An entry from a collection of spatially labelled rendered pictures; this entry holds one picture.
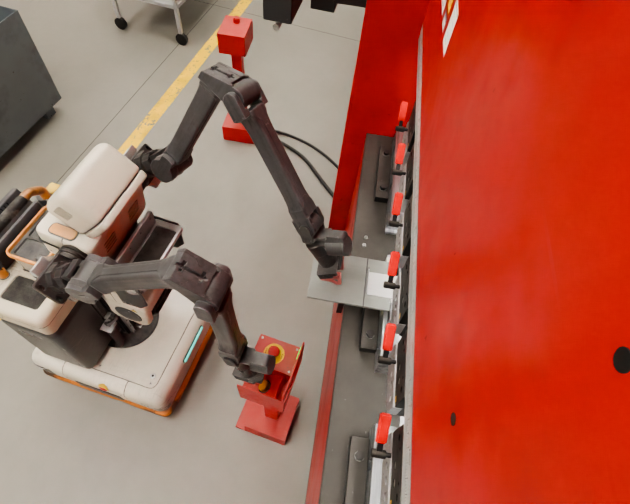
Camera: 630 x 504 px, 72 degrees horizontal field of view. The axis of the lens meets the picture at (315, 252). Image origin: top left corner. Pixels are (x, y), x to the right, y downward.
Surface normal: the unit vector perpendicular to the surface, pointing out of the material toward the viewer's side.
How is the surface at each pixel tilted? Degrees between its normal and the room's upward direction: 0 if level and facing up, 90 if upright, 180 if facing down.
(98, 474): 0
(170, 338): 0
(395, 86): 90
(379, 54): 90
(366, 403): 0
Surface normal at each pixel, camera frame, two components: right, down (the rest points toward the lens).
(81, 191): 0.70, -0.20
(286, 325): 0.07, -0.54
